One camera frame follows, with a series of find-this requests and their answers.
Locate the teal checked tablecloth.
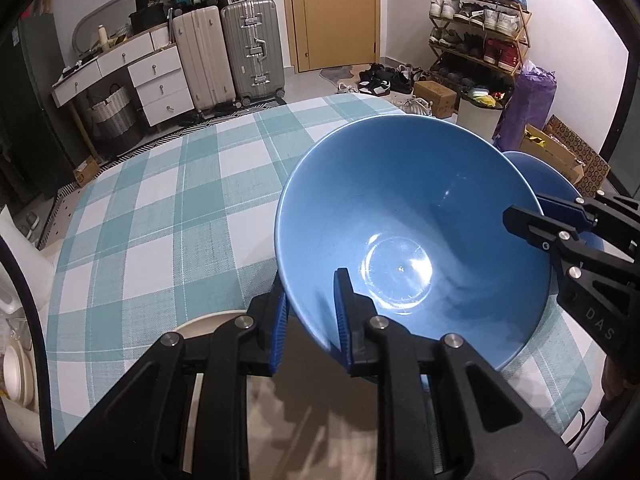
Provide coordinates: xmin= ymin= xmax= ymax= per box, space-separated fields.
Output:
xmin=37 ymin=94 xmax=608 ymax=450

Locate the silver suitcase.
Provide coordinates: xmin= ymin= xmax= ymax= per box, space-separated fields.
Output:
xmin=220 ymin=0 xmax=287 ymax=106

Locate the dark cabinet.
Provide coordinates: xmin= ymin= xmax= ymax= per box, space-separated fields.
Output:
xmin=0 ymin=12 xmax=82 ymax=207

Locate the pile of shoes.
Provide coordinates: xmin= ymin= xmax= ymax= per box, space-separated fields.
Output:
xmin=336 ymin=62 xmax=436 ymax=117

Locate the patterned cardboard box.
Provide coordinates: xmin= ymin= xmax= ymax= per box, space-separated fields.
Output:
xmin=542 ymin=114 xmax=611 ymax=199

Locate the oval mirror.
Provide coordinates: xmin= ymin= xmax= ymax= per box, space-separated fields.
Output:
xmin=72 ymin=0 xmax=137 ymax=57

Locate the wooden door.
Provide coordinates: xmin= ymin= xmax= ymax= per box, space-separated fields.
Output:
xmin=280 ymin=0 xmax=382 ymax=74

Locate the beige suitcase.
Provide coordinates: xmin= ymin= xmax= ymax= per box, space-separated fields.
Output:
xmin=171 ymin=6 xmax=239 ymax=114

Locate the person's right hand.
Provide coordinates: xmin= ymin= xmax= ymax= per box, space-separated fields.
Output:
xmin=601 ymin=354 xmax=632 ymax=402

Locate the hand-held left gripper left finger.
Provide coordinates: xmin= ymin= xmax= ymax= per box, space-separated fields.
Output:
xmin=50 ymin=269 xmax=289 ymax=480

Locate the black bag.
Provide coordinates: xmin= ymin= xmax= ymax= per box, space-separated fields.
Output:
xmin=128 ymin=0 xmax=169 ymax=31

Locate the brown cardboard box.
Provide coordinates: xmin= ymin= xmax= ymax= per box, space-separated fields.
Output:
xmin=412 ymin=80 xmax=459 ymax=119

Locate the white drawer dresser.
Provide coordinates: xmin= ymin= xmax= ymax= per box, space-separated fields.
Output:
xmin=51 ymin=25 xmax=195 ymax=129

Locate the white electric kettle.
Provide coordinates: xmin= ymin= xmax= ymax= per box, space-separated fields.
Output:
xmin=0 ymin=204 xmax=57 ymax=323

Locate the white trash bin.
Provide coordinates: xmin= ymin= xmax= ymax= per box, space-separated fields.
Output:
xmin=456 ymin=87 xmax=506 ymax=142

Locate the purple bag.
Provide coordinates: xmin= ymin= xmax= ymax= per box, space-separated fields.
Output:
xmin=492 ymin=60 xmax=558 ymax=152

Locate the wooden shoe rack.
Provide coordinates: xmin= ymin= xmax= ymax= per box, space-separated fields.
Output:
xmin=422 ymin=0 xmax=534 ymax=92

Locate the stack of small cream dishes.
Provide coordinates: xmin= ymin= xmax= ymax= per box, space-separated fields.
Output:
xmin=0 ymin=344 xmax=37 ymax=407

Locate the cream plate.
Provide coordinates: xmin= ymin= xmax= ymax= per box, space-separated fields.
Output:
xmin=172 ymin=310 xmax=443 ymax=480

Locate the small cardboard box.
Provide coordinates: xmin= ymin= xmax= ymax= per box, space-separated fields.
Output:
xmin=72 ymin=156 xmax=104 ymax=189

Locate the blue bowl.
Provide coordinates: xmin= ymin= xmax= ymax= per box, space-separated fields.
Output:
xmin=501 ymin=151 xmax=607 ymax=358
xmin=274 ymin=114 xmax=552 ymax=372

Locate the woven laundry basket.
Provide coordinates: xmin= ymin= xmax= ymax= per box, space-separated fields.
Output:
xmin=83 ymin=85 xmax=142 ymax=147

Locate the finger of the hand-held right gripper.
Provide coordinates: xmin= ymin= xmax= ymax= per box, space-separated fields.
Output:
xmin=502 ymin=204 xmax=640 ymax=357
xmin=536 ymin=192 xmax=640 ymax=242

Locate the grey door mat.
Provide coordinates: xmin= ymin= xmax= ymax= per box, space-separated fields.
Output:
xmin=320 ymin=66 xmax=359 ymax=84

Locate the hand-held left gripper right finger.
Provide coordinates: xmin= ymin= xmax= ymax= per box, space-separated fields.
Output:
xmin=333 ymin=267 xmax=578 ymax=480

